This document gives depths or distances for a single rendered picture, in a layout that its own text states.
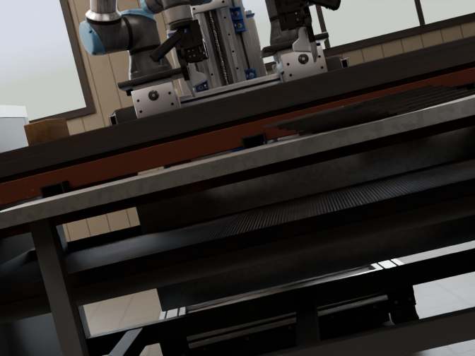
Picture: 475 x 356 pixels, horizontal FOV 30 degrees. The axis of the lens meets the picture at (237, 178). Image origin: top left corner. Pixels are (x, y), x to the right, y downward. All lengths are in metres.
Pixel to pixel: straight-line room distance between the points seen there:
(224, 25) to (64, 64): 3.11
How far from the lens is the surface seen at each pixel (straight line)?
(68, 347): 1.82
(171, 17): 2.54
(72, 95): 6.11
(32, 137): 2.05
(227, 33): 3.11
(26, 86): 6.17
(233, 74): 3.12
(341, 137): 1.59
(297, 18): 2.26
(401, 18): 6.23
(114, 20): 2.95
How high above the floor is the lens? 0.79
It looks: 3 degrees down
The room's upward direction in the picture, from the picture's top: 14 degrees counter-clockwise
